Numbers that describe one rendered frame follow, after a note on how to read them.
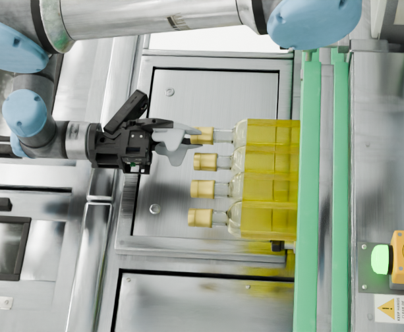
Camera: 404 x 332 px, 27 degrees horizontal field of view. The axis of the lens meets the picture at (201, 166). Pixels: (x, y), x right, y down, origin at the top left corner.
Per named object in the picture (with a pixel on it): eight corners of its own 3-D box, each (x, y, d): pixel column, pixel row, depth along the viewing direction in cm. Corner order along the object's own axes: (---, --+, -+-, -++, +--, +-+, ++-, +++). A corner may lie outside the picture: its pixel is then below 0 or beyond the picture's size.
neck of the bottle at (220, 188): (229, 186, 155) (203, 185, 156) (228, 179, 153) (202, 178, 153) (227, 200, 154) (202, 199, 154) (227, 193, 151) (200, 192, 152)
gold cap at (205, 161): (218, 157, 159) (195, 157, 159) (217, 149, 155) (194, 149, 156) (217, 174, 157) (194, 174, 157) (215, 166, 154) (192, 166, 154)
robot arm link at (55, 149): (5, 148, 156) (18, 163, 164) (62, 150, 155) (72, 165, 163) (11, 110, 159) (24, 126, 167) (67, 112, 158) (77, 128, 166)
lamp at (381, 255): (389, 251, 128) (369, 250, 128) (393, 240, 124) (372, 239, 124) (389, 278, 126) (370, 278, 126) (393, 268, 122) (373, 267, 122)
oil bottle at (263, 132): (343, 135, 160) (233, 131, 162) (345, 120, 155) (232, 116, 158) (343, 161, 158) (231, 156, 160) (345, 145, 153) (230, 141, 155)
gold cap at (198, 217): (213, 213, 153) (190, 212, 154) (212, 205, 150) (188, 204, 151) (212, 231, 152) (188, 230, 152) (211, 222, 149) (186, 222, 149)
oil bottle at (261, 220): (343, 217, 152) (227, 211, 155) (345, 203, 147) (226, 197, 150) (343, 244, 150) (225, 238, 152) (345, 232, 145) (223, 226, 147)
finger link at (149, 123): (176, 138, 158) (134, 139, 160) (178, 130, 159) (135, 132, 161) (171, 124, 154) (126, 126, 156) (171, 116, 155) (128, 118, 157)
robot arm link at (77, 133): (77, 134, 166) (69, 111, 159) (99, 134, 165) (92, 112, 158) (71, 166, 162) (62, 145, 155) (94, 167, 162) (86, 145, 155)
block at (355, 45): (381, 66, 157) (345, 65, 157) (388, 35, 148) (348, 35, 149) (382, 82, 155) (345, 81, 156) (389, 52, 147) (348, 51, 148)
